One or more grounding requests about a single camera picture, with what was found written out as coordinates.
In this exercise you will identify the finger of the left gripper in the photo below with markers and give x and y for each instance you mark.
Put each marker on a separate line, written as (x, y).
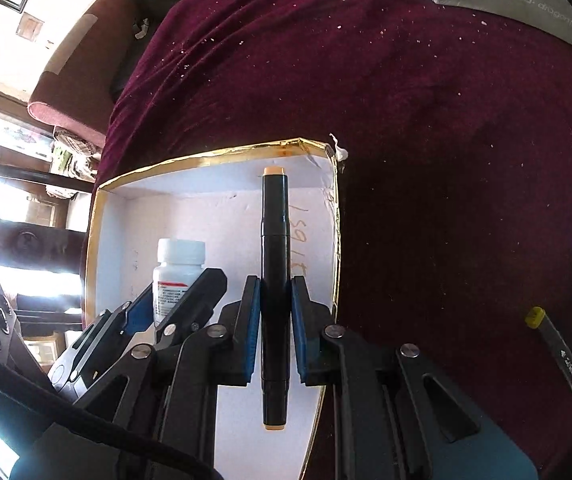
(193, 310)
(98, 348)

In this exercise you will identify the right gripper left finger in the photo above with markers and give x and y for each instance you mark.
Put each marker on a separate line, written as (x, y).
(235, 361)

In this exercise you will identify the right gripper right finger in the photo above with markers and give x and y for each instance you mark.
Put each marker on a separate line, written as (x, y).
(315, 361)

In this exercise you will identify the black marker orange caps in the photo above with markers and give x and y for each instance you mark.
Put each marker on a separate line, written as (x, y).
(275, 297)

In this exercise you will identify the white medicine bottle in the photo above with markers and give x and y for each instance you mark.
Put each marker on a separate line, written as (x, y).
(180, 262)

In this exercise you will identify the black marker yellow caps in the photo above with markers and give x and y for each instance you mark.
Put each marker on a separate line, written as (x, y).
(538, 319)

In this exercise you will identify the white box gold rim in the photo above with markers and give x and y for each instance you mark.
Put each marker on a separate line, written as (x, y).
(215, 198)

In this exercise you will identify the dark wooden chair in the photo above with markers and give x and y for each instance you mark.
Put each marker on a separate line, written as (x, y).
(29, 246)

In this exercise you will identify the maroon velvet bed cover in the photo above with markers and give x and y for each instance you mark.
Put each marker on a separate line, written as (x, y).
(457, 192)

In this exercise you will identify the maroon armchair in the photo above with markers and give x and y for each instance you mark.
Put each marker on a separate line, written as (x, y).
(73, 91)

